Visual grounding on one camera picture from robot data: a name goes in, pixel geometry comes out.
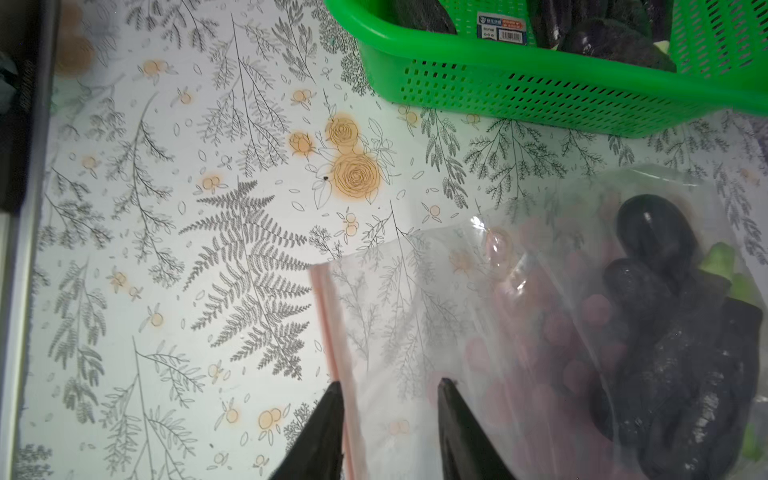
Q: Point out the small eggplant at basket wall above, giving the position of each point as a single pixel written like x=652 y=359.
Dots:
x=424 y=15

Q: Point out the long eggplant stem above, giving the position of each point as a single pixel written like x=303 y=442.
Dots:
x=649 y=382

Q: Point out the eggplant with stem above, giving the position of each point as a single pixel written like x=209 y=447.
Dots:
x=655 y=232

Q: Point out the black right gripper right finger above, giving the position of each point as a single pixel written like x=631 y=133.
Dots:
x=466 y=451

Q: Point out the green plastic basket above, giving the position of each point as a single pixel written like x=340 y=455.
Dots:
x=719 y=48

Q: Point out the barcode sticker label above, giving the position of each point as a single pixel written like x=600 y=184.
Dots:
x=501 y=28

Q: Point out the large eggplant front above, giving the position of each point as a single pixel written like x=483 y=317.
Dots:
x=702 y=437

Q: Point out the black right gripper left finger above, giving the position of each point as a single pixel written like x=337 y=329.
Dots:
x=317 y=452

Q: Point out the clear pink-dotted zip-top bag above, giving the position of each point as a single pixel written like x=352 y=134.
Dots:
x=511 y=305

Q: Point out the floral patterned table mat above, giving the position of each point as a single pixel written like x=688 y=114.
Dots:
x=200 y=154

